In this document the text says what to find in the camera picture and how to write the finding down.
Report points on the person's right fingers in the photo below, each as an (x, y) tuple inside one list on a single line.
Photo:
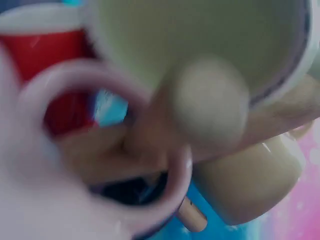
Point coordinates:
[(155, 140)]

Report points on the tan wooden stick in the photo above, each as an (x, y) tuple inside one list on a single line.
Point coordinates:
[(193, 215)]

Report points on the cream mug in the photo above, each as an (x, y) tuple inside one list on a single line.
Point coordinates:
[(245, 180)]

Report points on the pale green mug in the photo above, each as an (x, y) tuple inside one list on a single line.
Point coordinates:
[(175, 30)]

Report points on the red cup with white rim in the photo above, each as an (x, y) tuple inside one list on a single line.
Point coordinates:
[(45, 50)]

